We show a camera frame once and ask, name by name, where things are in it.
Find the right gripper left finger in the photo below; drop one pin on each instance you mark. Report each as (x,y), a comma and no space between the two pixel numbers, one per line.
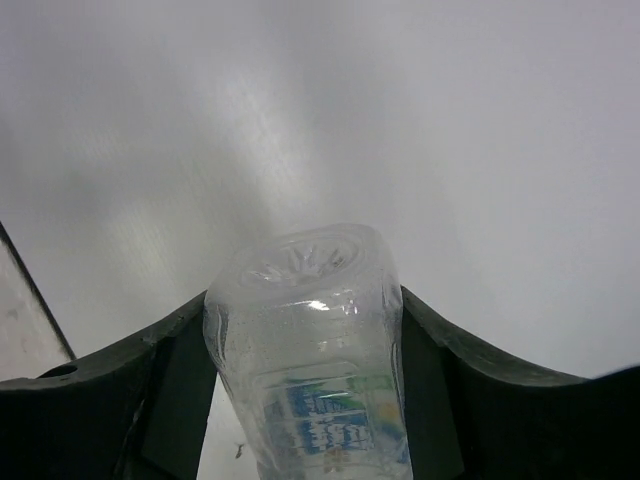
(136,409)

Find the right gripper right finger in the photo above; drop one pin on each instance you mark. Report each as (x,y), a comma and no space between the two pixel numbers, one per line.
(474,411)

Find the green label plastic bottle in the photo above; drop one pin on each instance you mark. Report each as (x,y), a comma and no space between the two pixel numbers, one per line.
(305,334)

